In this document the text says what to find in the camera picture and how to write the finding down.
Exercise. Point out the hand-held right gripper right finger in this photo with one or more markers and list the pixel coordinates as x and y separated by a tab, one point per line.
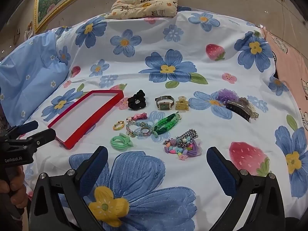
220	170

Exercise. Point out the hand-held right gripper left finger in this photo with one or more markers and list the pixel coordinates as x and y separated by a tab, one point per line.
95	170

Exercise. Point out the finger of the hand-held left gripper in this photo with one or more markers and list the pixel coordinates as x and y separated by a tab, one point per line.
44	136
30	126

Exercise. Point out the red shallow tray box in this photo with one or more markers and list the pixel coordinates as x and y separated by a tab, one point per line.
79	115

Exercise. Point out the pink hair clip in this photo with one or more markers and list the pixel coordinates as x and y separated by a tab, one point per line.
138	116

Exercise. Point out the small yellow hair claw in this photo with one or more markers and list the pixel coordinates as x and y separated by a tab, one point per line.
182	105

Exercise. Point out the black scrunchie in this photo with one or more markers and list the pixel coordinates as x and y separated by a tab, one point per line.
131	101

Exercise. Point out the mesh band wristwatch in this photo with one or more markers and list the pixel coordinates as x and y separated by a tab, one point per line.
164	106

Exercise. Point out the person's left hand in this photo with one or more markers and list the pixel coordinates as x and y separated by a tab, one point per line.
20	187

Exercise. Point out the floral bedsheet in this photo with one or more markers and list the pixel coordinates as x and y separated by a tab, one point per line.
192	209

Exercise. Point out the light blue pillow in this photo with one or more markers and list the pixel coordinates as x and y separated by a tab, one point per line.
28	77

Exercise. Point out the large black hair claw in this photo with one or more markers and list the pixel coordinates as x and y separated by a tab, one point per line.
240	110

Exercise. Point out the clear glitter hair claw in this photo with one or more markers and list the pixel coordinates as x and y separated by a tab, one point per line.
250	108

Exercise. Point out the purple flower hair clip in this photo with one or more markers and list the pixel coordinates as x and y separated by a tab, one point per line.
225	94

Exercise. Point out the pink printed cloth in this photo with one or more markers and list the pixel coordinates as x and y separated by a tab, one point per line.
293	72

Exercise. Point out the panda print cushion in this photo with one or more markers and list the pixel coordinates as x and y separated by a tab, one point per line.
144	7

